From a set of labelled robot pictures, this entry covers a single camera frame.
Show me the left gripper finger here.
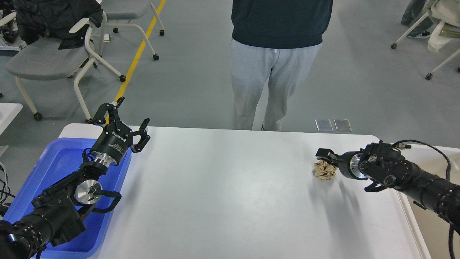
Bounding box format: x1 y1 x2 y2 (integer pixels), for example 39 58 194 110
87 97 125 128
129 118 151 153

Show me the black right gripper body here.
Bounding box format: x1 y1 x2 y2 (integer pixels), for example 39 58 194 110
338 151 367 180

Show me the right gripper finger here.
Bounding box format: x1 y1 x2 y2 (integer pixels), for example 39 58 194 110
316 149 340 166

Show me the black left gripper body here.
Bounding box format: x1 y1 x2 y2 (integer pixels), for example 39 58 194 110
90 124 133 166

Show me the brown paper ball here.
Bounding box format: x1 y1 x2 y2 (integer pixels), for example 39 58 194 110
314 160 338 181

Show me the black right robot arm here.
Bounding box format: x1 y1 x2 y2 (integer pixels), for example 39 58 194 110
316 140 460 259

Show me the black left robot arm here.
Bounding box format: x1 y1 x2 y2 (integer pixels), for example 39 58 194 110
1 97 151 259

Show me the left floor outlet plate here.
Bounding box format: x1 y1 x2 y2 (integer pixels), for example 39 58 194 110
315 119 334 132

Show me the blue plastic bin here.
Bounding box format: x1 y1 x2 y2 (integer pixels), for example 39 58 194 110
1 138 132 259

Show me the grey chair with jacket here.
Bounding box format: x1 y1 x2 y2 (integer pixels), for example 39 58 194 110
6 17 126 120

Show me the white side table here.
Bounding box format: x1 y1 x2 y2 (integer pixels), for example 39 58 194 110
0 102 23 134

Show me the beige plastic bin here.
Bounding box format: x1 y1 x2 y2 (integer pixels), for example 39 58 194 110
401 144 460 259

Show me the grey chair behind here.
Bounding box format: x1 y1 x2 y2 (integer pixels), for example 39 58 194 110
98 0 165 61

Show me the black jacket on chair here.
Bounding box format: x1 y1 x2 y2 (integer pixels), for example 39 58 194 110
13 0 102 50

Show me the person in grey sweatpants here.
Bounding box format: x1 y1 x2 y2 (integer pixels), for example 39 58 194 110
230 0 333 131

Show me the seated person top right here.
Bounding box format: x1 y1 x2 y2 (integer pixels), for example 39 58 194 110
401 0 433 39

